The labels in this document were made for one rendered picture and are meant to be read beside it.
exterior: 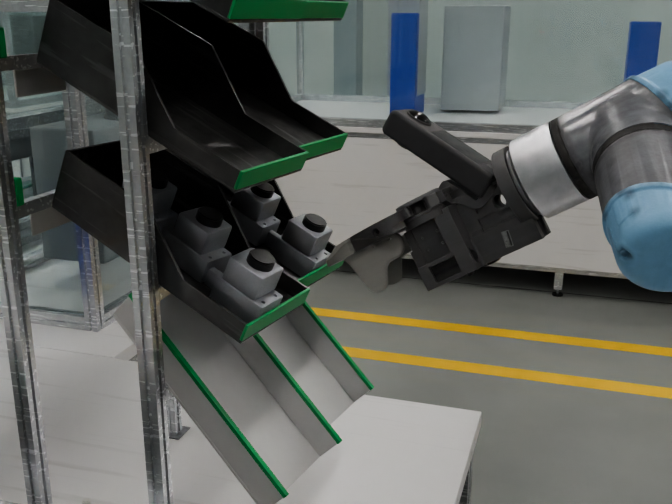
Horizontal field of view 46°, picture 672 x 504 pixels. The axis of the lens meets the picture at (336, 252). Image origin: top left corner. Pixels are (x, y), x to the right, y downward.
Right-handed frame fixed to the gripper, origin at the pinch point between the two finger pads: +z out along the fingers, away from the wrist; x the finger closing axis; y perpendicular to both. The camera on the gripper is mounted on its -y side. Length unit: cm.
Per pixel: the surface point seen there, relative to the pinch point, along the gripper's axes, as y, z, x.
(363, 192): -40, 154, 348
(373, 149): -58, 136, 346
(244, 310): 1.2, 12.5, -0.9
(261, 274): -1.4, 8.7, -0.7
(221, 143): -16.2, 8.0, 2.2
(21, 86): -32.3, 24.5, -4.2
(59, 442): 6, 69, 17
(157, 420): 7.8, 26.4, -5.2
